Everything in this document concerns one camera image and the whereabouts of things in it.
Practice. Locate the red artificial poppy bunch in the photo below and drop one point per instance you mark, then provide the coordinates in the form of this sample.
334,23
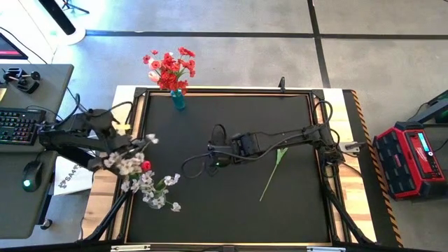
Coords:
168,78
185,52

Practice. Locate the black tripod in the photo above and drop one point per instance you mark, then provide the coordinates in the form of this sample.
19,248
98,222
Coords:
70,4

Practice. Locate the black table mat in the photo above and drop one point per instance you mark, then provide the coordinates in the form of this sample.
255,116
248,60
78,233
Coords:
227,210

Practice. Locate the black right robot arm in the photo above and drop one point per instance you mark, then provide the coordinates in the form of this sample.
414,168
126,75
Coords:
287,138

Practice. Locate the black aluminium table frame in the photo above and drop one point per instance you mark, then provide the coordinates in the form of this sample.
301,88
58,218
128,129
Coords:
210,91

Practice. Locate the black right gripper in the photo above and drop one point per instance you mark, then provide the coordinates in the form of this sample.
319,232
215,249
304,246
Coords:
238,148

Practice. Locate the red and black toolbox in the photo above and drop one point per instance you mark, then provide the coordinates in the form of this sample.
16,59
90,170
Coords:
395,164

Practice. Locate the silver frame bracket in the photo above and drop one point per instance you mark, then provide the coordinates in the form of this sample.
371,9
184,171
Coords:
129,248
325,249

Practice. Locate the green and black device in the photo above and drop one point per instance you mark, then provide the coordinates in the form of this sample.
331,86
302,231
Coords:
437,108

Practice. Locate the clear glass vase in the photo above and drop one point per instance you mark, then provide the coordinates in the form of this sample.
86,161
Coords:
148,202

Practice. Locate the black computer monitor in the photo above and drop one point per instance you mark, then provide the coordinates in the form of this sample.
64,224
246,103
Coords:
8,49

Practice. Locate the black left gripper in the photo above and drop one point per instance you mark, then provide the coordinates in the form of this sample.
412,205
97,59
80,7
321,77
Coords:
129,147

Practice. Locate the teal glass vase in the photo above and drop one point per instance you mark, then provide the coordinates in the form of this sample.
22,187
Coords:
178,101

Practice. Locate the black hazard-striped floor strip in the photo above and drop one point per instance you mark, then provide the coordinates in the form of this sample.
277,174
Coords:
371,196

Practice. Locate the black clamp mount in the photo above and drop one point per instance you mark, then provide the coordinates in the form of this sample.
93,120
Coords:
24,84

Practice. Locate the white round stand base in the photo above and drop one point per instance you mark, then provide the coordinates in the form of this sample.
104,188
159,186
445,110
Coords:
78,36

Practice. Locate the black computer mouse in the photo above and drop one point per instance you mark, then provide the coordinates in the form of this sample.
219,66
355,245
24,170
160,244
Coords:
32,175

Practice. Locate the white artificial flower bunch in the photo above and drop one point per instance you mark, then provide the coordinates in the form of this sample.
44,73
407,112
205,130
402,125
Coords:
126,166
171,180

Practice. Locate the black backlit keyboard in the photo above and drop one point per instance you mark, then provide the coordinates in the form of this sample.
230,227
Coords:
19,126

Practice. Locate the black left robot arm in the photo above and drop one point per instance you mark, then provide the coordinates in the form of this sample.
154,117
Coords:
70,140

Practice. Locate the red artificial tulip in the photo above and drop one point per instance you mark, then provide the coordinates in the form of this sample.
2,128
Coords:
146,166
280,154

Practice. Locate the white printed bag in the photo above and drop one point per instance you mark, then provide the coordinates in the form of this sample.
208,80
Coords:
70,182

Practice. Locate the black desk caster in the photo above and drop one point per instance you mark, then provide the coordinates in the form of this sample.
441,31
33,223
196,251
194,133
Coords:
46,224

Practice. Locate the dark clamp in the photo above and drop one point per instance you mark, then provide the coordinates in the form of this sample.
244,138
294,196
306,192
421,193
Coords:
281,83

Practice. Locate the grey desk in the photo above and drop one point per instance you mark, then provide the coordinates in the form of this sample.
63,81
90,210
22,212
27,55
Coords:
17,210

